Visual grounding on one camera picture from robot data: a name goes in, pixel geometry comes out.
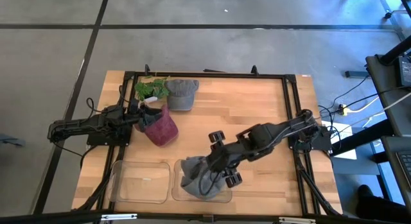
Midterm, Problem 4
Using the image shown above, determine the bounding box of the maroon cap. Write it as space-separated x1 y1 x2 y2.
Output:
134 104 179 147

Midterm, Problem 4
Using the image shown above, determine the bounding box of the black aluminium table frame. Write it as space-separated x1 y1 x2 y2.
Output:
72 64 342 218

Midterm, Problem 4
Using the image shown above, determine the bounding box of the black support beam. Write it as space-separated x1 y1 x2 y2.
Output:
329 119 395 157

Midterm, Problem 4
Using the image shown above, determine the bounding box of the black shoe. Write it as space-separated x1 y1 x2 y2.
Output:
355 184 411 223

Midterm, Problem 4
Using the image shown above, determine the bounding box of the green artificial plant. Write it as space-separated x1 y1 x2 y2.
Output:
134 75 171 101

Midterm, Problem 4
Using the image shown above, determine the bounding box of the clear plastic bin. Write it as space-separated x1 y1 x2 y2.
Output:
171 159 234 204
107 159 171 205

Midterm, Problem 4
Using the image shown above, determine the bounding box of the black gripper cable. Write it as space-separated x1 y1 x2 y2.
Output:
198 168 225 198

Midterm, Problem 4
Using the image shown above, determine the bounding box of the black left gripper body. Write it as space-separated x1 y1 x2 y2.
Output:
127 98 148 133

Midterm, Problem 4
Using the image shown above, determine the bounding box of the silver metal bracket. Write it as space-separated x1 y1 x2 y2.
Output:
100 213 138 221
278 216 317 224

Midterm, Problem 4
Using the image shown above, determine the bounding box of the black laptop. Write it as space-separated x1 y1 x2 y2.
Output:
381 136 411 214

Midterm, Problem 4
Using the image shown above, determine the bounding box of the black floor bar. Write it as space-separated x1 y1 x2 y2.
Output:
344 70 370 78

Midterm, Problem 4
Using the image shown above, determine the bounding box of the black floor cable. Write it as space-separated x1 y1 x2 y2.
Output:
317 74 411 122

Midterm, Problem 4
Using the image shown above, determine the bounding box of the white cable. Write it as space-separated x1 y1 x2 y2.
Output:
346 91 411 117

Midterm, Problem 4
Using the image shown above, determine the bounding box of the grey side desk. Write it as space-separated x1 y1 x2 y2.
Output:
365 54 411 138

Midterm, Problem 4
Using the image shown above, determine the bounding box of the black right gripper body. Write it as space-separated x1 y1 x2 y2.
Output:
206 141 242 174

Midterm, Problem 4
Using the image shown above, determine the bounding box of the black electronic box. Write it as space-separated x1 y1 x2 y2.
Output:
397 55 411 88

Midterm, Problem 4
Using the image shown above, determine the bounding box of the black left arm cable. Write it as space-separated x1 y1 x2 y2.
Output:
85 97 109 115

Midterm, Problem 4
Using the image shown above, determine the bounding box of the black diagonal bar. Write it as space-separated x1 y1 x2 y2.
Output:
378 35 411 65

